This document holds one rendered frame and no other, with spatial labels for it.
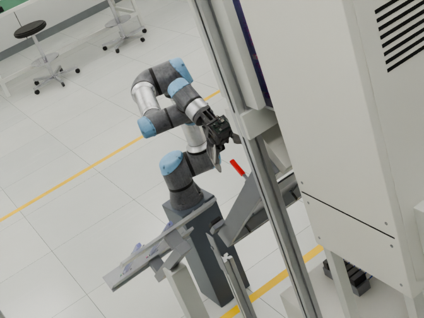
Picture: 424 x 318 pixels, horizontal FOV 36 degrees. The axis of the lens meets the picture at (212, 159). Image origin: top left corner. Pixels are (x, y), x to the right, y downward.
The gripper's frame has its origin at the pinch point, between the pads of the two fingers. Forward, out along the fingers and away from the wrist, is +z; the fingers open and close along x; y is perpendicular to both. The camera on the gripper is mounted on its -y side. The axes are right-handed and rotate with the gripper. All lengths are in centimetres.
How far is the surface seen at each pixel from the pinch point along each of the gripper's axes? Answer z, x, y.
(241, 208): 13.2, -9.9, 0.3
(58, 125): -246, 23, -302
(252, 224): 8.8, 2.2, -34.7
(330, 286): 44.7, 3.0, -18.2
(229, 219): 8.9, -9.8, -14.8
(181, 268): 12.2, -31.4, -18.7
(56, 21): -497, 135, -466
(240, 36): 4, -10, 69
